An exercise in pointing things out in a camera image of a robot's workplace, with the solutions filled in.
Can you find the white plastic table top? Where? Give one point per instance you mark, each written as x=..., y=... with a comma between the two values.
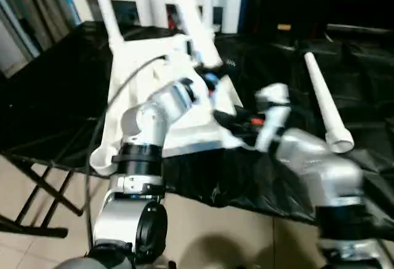
x=184, y=133

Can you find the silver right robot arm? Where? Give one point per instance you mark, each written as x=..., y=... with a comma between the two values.
x=326, y=167

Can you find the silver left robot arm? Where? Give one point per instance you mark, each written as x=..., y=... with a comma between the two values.
x=147, y=115

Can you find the small tan tag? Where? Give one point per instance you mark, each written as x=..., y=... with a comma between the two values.
x=283, y=27

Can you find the black flat panel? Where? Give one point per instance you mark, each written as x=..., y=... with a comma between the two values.
x=360, y=29

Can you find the black plastic mat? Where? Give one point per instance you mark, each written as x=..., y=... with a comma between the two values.
x=46, y=96

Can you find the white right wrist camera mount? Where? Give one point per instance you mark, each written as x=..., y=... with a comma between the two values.
x=274, y=112

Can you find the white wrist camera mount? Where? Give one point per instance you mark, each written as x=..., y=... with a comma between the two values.
x=274, y=112
x=184, y=66

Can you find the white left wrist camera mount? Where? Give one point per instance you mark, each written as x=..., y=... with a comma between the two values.
x=184, y=66

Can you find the black folding table frame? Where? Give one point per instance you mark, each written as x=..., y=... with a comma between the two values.
x=40, y=195

